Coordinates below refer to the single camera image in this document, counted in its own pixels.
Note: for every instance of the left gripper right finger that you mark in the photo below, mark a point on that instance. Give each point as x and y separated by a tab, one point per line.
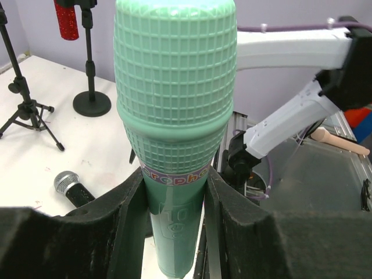
245	241

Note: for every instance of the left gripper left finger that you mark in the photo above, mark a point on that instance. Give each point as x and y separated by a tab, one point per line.
102	239

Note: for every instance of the black glitter microphone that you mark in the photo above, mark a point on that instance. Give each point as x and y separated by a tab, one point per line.
68	184

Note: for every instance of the black round-base mic stand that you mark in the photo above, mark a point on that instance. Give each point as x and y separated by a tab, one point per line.
90	103

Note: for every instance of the black tripod shock-mount stand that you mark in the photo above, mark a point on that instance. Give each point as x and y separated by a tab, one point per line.
29	113

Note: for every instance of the teal plastic microphone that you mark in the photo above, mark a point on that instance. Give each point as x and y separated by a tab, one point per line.
175	64

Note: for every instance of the red glitter microphone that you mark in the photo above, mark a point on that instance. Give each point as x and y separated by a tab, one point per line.
66	16

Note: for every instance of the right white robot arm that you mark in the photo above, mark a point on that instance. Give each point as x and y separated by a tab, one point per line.
259	92

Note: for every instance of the wooden pin on tray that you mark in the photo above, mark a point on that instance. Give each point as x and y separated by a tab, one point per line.
324	136

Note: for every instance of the aluminium extrusion frame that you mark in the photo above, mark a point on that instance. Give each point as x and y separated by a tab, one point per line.
237	121

